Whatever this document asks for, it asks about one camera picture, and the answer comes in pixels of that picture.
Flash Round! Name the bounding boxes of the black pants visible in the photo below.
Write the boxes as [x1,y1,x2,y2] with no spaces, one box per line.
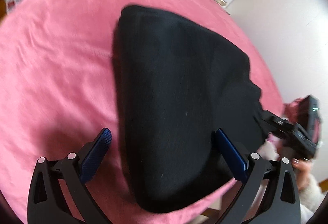
[116,5,267,214]

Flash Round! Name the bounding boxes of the right hand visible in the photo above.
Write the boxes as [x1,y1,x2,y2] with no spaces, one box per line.
[292,158,312,191]

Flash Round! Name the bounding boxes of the pink bed blanket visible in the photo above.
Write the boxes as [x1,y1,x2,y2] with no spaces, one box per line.
[1,0,284,223]

